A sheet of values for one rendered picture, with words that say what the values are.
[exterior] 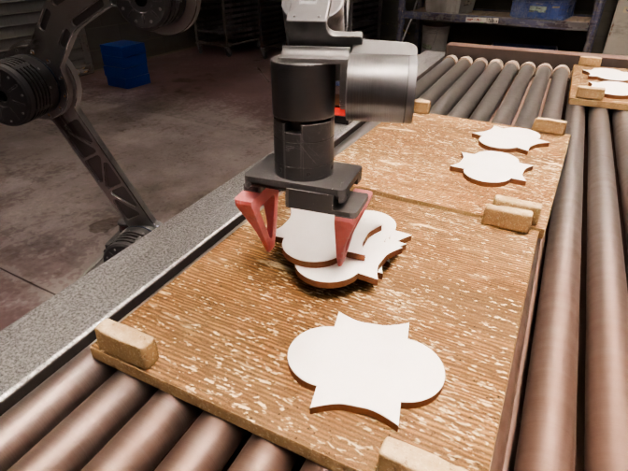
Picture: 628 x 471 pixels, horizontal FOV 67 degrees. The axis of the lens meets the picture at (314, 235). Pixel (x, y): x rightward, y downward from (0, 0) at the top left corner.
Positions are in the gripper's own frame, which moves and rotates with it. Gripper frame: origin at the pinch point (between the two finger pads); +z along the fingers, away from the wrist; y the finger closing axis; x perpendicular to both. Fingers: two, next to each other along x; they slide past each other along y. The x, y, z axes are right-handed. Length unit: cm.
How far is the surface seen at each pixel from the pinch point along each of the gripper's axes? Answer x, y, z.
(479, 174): -33.2, -16.2, 2.0
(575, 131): -68, -33, 4
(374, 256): -2.6, -7.0, 0.9
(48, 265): -87, 160, 94
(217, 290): 5.5, 7.9, 3.6
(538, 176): -37.8, -25.0, 2.8
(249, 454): 20.5, -3.4, 5.8
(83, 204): -140, 189, 92
